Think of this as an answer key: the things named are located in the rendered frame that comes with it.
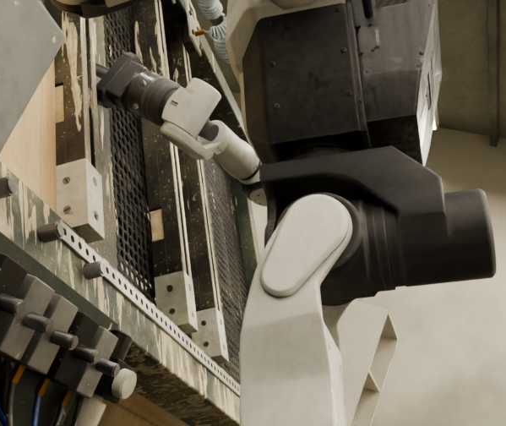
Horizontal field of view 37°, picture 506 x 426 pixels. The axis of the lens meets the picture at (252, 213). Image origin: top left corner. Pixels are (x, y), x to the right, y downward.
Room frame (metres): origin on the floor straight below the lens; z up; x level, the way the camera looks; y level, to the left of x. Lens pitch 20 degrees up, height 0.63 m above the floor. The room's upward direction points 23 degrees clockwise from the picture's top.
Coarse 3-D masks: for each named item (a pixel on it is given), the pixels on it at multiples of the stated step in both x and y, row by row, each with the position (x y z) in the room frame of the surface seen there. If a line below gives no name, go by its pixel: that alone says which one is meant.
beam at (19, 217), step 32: (32, 192) 1.03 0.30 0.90; (0, 224) 0.94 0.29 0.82; (32, 224) 1.02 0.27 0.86; (32, 256) 1.01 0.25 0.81; (64, 256) 1.11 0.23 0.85; (96, 288) 1.20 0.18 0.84; (128, 320) 1.32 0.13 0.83; (128, 352) 1.38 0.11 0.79; (160, 352) 1.45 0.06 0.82; (160, 384) 1.57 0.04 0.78; (192, 384) 1.62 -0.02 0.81; (192, 416) 1.84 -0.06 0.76; (224, 416) 1.87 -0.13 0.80
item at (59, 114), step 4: (56, 88) 1.23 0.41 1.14; (60, 88) 1.23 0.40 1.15; (56, 92) 1.23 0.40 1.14; (60, 92) 1.22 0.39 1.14; (56, 96) 1.22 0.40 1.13; (60, 96) 1.22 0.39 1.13; (56, 100) 1.22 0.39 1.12; (60, 100) 1.22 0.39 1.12; (56, 104) 1.22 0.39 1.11; (60, 104) 1.22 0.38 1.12; (56, 108) 1.22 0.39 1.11; (60, 108) 1.22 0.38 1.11; (56, 112) 1.22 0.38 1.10; (60, 112) 1.21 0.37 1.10; (56, 116) 1.22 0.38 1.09; (60, 116) 1.21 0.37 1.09; (56, 120) 1.21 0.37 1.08; (60, 120) 1.21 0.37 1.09
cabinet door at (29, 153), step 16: (48, 80) 1.20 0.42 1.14; (32, 96) 1.14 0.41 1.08; (48, 96) 1.20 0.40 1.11; (32, 112) 1.14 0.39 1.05; (48, 112) 1.19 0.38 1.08; (16, 128) 1.08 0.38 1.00; (32, 128) 1.13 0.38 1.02; (48, 128) 1.18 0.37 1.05; (16, 144) 1.08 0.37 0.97; (32, 144) 1.13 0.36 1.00; (48, 144) 1.17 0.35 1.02; (0, 160) 1.02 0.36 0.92; (16, 160) 1.07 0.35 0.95; (32, 160) 1.12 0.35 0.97; (48, 160) 1.17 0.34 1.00; (16, 176) 1.06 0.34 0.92; (32, 176) 1.11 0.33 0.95; (48, 176) 1.16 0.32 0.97; (48, 192) 1.15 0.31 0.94
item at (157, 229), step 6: (156, 210) 1.68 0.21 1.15; (150, 216) 1.68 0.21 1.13; (156, 216) 1.67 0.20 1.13; (156, 222) 1.67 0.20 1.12; (162, 222) 1.66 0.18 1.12; (156, 228) 1.67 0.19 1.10; (162, 228) 1.66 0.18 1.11; (156, 234) 1.66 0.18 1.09; (162, 234) 1.66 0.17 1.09; (156, 240) 1.66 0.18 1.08
